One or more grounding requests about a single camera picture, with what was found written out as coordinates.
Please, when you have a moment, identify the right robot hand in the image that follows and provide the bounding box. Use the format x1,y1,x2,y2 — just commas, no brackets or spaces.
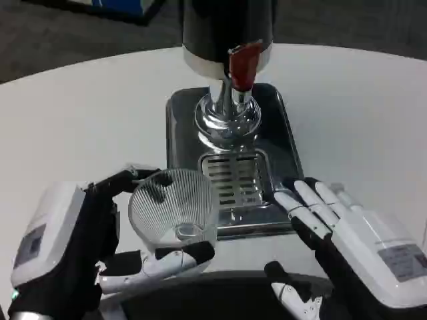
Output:
264,177,427,320

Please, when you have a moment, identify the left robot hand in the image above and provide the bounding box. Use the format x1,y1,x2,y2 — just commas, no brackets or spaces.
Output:
7,162,216,320

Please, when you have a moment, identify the clear ribbed glass cup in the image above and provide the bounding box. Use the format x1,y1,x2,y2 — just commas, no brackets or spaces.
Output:
128,168,220,250

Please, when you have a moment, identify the slotted steel drip grid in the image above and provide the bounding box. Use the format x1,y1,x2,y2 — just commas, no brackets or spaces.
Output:
198,149,274,210

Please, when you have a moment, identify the black robot torso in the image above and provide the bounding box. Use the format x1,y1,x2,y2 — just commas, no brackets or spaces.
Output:
99,269,334,320

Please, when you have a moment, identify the steel drip tray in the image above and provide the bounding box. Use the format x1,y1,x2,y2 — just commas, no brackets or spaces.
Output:
165,83,305,241

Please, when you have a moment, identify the blue black-framed board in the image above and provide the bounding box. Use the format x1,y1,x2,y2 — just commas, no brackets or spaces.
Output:
55,0,167,26

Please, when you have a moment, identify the black drink dispenser chrome stand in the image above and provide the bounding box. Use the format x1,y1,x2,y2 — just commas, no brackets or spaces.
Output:
181,0,274,151

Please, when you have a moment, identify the red tap handle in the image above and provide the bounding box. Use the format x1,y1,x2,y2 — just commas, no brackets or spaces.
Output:
228,43,262,93

